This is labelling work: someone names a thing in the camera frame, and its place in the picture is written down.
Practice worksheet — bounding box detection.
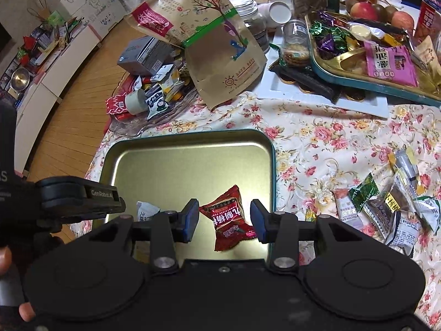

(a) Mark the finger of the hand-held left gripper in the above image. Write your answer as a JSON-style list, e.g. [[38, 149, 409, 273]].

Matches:
[[36, 176, 127, 220]]

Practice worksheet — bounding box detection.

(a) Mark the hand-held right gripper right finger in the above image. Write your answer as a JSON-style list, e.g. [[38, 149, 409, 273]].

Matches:
[[250, 199, 362, 272]]

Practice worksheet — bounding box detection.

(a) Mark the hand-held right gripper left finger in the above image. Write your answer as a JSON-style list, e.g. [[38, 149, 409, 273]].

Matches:
[[88, 198, 200, 272]]

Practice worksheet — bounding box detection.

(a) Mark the red snack packet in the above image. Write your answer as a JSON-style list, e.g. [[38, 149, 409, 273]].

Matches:
[[199, 185, 257, 252]]

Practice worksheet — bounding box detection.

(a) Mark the gold metal tray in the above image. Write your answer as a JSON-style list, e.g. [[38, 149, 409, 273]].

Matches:
[[99, 129, 276, 263]]

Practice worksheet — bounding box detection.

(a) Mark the silver yellow snack packet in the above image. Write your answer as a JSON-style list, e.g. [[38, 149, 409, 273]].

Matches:
[[388, 148, 421, 188]]

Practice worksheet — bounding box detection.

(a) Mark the gold-lined tin of snacks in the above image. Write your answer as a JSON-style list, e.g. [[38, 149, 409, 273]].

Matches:
[[306, 10, 441, 107]]

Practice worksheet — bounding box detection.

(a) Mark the person's left hand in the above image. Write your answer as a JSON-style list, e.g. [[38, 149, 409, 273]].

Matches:
[[0, 247, 36, 322]]

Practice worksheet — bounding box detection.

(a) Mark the white snack packet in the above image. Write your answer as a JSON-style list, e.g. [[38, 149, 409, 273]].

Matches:
[[136, 201, 162, 223]]

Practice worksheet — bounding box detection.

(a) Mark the clear glass plate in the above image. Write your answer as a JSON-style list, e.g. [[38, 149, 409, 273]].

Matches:
[[108, 72, 214, 137]]

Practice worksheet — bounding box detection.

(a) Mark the floral tablecloth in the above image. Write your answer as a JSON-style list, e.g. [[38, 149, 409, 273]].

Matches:
[[71, 91, 441, 331]]

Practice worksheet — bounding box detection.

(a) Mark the white tape roll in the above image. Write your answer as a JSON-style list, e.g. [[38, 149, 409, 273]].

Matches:
[[125, 90, 149, 116]]

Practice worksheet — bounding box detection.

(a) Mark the white low cabinet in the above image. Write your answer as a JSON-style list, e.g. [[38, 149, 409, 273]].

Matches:
[[14, 17, 104, 177]]

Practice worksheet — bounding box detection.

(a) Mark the metal bowl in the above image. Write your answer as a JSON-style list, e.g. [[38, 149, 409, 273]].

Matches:
[[12, 68, 34, 91]]

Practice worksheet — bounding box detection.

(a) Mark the pile of assorted snack packets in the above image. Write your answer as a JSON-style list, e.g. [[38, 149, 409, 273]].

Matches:
[[305, 170, 441, 257]]

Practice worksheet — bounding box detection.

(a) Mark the white flat tray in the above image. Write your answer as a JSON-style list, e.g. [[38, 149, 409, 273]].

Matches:
[[257, 46, 391, 120]]

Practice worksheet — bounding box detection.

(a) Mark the pile of small milk sachets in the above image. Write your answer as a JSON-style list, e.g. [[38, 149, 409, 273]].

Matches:
[[134, 63, 193, 121]]

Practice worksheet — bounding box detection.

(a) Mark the long black snack packet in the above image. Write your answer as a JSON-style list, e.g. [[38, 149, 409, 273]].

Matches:
[[274, 64, 342, 103]]

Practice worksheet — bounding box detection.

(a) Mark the grey cardboard box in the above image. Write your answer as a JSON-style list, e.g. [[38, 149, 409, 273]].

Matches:
[[117, 36, 174, 76]]

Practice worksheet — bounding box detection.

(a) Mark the gold foil chocolate coin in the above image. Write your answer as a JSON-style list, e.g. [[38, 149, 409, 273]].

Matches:
[[340, 88, 366, 103]]

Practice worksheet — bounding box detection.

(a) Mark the large kraft paper bag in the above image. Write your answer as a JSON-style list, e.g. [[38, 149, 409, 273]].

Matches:
[[125, 0, 268, 110]]

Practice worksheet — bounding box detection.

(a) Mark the small clear cookie jar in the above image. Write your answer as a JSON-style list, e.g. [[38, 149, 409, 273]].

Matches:
[[281, 19, 313, 68]]

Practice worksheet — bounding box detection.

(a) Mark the pile of foil wrapped candies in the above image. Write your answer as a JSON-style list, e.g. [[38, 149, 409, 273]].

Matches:
[[308, 11, 353, 60]]

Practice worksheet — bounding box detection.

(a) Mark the white drawing board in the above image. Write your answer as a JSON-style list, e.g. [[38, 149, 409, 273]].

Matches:
[[28, 0, 127, 41]]

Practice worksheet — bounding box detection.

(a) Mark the glass jar with white lid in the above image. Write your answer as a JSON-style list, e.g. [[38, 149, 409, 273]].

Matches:
[[229, 0, 270, 53]]

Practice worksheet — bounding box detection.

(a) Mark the pink snack packet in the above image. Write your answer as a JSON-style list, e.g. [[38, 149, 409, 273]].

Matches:
[[363, 40, 418, 87]]

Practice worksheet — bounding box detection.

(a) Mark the white plastic bottle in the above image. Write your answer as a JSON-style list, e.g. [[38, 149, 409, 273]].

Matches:
[[257, 2, 292, 29]]

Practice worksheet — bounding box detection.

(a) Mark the black pen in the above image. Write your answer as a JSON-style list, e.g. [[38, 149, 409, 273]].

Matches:
[[331, 14, 408, 36]]

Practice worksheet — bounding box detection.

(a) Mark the red apple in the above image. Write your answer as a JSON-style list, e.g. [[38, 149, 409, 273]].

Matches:
[[391, 11, 416, 34], [349, 2, 380, 22]]

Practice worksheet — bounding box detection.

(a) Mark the brown paper snack packet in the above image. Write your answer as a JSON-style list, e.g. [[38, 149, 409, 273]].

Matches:
[[412, 36, 439, 74]]

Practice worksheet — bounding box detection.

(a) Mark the red tube can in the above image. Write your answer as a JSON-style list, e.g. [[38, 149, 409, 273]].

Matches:
[[413, 0, 441, 45]]

